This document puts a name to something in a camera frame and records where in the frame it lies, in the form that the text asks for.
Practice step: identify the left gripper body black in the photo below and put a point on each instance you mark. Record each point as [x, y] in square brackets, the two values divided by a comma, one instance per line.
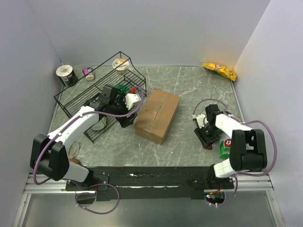
[118, 107]

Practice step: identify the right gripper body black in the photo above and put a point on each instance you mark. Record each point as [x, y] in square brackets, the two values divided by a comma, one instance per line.
[208, 133]

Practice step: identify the brown cardboard express box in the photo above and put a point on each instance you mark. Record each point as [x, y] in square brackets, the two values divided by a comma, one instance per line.
[157, 116]

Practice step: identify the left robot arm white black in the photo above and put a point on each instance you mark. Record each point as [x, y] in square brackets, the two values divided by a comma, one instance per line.
[49, 154]

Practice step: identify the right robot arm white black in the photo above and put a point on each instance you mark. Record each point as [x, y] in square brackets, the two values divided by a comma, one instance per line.
[248, 146]

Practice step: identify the green lidded jar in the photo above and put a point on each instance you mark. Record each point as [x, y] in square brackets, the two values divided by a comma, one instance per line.
[123, 88]

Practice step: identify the green cassava chips bag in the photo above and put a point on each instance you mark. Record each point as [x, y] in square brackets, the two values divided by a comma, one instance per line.
[225, 145]

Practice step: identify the yogurt cup peach label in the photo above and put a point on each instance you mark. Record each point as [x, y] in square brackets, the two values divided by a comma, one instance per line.
[121, 66]

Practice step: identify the small purple yogurt cup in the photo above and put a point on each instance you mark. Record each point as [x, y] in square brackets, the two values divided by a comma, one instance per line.
[88, 73]

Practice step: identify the dark labelled yogurt cup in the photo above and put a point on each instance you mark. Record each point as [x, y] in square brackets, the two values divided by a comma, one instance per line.
[67, 75]

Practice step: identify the white chobani yogurt cup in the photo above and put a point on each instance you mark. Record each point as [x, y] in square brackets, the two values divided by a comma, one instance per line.
[73, 150]

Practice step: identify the yellow lays chips bag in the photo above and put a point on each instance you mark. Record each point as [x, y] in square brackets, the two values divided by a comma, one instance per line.
[224, 71]

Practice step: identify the orange labelled tin can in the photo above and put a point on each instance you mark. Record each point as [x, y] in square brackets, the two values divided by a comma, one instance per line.
[76, 161]

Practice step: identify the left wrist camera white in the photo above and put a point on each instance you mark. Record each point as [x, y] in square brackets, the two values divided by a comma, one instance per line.
[132, 99]

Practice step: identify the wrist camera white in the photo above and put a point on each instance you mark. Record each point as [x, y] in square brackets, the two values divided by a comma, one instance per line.
[132, 99]
[200, 120]

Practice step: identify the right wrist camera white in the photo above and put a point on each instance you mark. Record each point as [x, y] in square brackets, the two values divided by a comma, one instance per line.
[200, 120]

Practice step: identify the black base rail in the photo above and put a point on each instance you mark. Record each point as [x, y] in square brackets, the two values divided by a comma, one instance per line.
[137, 182]

